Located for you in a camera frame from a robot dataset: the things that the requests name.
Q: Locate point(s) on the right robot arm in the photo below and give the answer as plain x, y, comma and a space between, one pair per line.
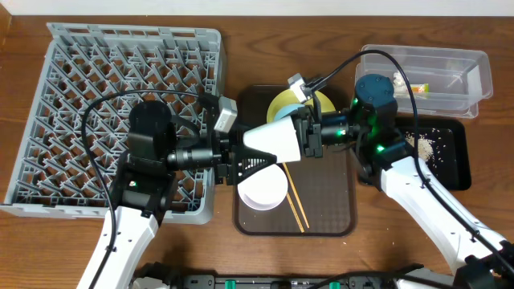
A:
478, 256

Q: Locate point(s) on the wooden chopstick left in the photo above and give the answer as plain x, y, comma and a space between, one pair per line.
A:
295, 214

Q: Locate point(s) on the pink bowl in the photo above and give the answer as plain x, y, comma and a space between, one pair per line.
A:
262, 200

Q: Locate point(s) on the green snack wrapper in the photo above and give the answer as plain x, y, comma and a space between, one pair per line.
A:
420, 88

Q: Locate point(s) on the light blue bowl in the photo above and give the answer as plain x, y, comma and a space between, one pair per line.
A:
286, 110

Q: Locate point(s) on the clear plastic bin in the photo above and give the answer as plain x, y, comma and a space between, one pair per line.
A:
458, 79

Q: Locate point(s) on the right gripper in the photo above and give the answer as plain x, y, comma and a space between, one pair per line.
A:
311, 132

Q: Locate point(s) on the white cup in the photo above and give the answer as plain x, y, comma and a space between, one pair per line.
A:
277, 138

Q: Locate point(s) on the white tissue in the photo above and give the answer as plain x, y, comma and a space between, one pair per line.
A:
399, 82

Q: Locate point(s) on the yellow plate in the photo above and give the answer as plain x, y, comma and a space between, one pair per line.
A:
287, 97

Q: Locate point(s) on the grey dishwasher rack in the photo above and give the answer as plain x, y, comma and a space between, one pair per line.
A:
78, 123

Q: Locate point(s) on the wooden chopstick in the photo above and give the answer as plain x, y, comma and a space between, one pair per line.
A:
295, 214
299, 206

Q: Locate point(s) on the brown serving tray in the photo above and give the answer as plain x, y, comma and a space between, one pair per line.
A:
327, 190

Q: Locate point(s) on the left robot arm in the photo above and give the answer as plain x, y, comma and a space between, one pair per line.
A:
146, 182

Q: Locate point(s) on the rice food waste pile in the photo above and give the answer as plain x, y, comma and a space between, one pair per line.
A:
434, 146

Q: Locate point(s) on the black tray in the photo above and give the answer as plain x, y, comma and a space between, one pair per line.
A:
453, 174

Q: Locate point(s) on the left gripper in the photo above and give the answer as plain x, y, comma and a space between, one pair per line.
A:
225, 159

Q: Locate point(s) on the wooden chopstick right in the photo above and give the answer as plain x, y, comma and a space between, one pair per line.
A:
299, 206

